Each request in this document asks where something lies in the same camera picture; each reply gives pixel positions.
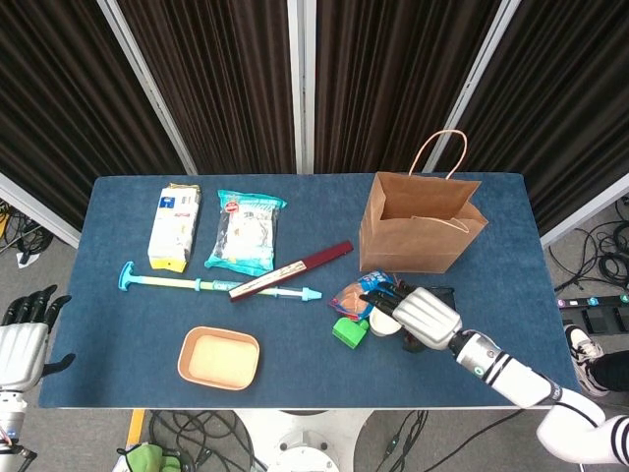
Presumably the white partition frame post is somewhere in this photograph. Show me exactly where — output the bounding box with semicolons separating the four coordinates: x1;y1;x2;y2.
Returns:
423;0;523;173
96;0;199;176
287;0;316;174

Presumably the teal green toy pump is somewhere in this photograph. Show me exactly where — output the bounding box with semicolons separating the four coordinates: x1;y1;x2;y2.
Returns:
117;261;324;303

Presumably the teal clear snack packet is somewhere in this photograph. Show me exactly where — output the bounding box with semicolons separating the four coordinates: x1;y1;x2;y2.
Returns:
203;189;289;277

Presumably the white table frame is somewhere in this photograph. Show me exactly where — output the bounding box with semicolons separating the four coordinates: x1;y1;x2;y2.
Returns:
38;405;561;413

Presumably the blue red bread packet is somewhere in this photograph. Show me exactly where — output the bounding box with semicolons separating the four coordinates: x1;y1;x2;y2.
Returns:
327;267;397;321

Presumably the black trouser leg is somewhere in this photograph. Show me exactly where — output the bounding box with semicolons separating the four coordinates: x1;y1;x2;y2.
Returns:
589;350;629;393

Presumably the black floor cable bundle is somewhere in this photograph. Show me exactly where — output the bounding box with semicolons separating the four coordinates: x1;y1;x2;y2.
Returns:
547;195;629;296
0;196;55;257
146;409;269;472

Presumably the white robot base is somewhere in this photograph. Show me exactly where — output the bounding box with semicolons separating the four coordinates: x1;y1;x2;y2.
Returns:
234;409;371;472

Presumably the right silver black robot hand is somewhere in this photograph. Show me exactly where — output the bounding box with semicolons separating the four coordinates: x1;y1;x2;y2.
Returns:
358;279;463;351

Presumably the dark red long box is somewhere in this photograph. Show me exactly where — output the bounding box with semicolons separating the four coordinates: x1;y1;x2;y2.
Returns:
228;239;355;304

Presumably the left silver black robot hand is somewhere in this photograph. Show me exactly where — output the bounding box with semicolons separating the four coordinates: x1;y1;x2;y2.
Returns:
0;283;78;392

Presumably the white sneaker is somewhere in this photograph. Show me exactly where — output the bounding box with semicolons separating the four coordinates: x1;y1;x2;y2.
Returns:
563;324;611;398

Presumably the brown paper bag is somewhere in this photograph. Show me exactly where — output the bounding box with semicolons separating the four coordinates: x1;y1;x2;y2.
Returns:
358;129;489;274

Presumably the black cable with switch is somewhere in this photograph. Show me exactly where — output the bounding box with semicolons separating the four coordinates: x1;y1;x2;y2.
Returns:
375;409;429;472

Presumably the green plastic block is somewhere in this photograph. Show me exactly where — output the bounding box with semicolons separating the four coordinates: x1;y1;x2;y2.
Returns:
331;317;372;351

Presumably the white yellow paper package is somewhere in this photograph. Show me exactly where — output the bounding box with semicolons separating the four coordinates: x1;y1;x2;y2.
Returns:
146;182;202;272

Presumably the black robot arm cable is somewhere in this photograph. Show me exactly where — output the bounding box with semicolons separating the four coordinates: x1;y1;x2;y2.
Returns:
431;407;525;472

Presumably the white partition frame rail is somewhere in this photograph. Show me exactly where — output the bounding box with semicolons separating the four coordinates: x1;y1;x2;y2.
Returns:
539;185;629;249
0;170;83;249

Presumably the black foot pedal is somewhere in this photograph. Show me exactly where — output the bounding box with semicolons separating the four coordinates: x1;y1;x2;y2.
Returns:
572;307;629;335

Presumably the blue fabric table cover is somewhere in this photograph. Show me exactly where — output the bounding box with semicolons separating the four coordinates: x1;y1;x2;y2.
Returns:
37;172;584;409

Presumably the dark brown pleated curtain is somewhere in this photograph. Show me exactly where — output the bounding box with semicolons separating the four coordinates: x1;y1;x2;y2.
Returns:
117;0;299;176
0;0;193;232
444;0;629;237
314;0;507;174

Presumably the green cloth bag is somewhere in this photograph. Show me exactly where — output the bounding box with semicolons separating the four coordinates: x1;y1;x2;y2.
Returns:
116;441;184;472

